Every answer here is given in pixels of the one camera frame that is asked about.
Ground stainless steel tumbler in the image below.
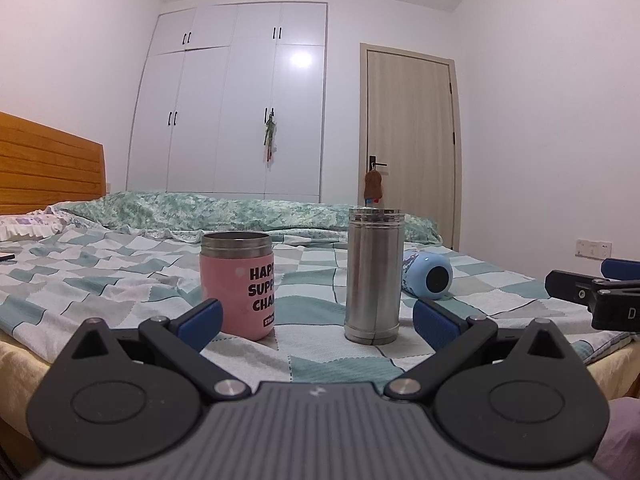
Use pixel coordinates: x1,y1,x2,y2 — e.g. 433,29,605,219
343,206,405,346

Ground brown hanging ornament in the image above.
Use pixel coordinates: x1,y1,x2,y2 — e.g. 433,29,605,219
363,169,385,206

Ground wooden door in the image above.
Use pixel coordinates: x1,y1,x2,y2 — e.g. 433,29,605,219
359,42,462,251

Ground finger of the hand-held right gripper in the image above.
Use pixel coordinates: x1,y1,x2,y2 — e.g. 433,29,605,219
544,269,603,307
601,258,640,283

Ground person's pink clothing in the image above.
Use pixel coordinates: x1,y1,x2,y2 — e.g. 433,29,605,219
594,395,640,480

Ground floral pillow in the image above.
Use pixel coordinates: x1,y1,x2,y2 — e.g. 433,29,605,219
0,202,81,241

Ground checkered bed sheet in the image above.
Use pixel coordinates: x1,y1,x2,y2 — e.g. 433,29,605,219
0,224,635,395

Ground green floral quilt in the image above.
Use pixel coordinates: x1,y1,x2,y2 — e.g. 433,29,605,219
59,190,444,245

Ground wooden headboard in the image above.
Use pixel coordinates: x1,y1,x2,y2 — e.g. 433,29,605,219
0,111,106,216

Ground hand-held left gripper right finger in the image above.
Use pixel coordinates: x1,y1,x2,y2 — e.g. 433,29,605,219
383,299,577,404

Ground white wardrobe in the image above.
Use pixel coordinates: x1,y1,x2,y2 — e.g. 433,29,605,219
126,2,329,204

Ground pink printed cup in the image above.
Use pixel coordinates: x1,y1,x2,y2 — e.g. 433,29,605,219
199,231,277,343

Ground white wall socket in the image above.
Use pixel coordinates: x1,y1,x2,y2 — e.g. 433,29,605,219
575,239,613,260

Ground light blue cup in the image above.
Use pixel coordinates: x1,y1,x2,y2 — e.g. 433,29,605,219
401,249,454,301

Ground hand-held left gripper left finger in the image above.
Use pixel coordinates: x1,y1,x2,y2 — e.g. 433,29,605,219
64,299,252,404

